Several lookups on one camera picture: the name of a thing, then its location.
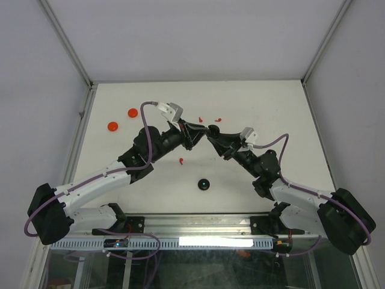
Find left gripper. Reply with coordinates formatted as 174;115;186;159
150;119;208;163

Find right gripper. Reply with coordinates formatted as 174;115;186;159
208;131;260;178

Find black case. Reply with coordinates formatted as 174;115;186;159
207;125;220;138
197;178;211;191

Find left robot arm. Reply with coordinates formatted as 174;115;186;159
26;119;208;245

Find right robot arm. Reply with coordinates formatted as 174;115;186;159
207;125;376;255

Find red case upper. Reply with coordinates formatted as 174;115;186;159
128;108;139;118

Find red case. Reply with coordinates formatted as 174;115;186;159
128;108;139;118
107;122;119;132

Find red case lower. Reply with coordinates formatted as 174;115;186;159
107;122;119;132

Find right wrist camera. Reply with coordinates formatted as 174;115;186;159
239;127;258;151

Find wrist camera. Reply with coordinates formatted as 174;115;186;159
156;102;183;125
239;127;258;151

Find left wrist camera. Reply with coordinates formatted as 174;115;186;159
156;102;183;125

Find aluminium mounting rail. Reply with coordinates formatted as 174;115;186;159
54;209;305;241

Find slotted cable duct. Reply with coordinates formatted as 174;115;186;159
51;237;273;251

